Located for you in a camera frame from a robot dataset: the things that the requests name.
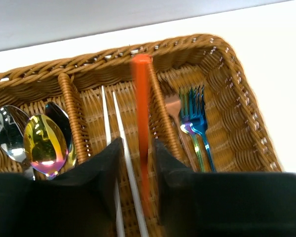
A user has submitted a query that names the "pink handled silver spoon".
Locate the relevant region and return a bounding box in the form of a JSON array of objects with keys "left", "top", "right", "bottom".
[{"left": 0, "top": 105, "right": 37, "bottom": 181}]

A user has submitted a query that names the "blue fork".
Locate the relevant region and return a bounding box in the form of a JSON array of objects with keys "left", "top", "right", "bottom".
[{"left": 188, "top": 86, "right": 216, "bottom": 172}]

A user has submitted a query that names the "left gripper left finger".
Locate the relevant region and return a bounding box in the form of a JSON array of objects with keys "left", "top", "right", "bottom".
[{"left": 0, "top": 138, "right": 123, "bottom": 237}]

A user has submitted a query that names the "gold rainbow spoon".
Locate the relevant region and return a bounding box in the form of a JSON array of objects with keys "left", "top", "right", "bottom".
[{"left": 23, "top": 114, "right": 68, "bottom": 179}]

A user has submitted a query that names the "wicker cutlery tray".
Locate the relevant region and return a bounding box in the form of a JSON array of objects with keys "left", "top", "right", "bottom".
[{"left": 0, "top": 34, "right": 281, "bottom": 237}]

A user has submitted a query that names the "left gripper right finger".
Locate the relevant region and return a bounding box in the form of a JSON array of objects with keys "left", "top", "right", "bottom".
[{"left": 154, "top": 140, "right": 296, "bottom": 237}]

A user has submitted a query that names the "long orange chopstick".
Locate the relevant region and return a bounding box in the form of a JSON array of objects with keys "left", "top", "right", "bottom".
[{"left": 131, "top": 54, "right": 151, "bottom": 217}]

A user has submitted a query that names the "green rainbow fork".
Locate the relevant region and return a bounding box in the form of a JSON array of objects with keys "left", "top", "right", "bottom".
[{"left": 179, "top": 87, "right": 205, "bottom": 172}]

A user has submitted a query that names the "dark spoon in tray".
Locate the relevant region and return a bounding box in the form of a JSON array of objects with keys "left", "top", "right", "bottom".
[{"left": 45, "top": 102, "right": 77, "bottom": 169}]

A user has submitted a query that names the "copper fork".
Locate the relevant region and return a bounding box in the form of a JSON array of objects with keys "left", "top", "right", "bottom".
[{"left": 165, "top": 94, "right": 197, "bottom": 171}]

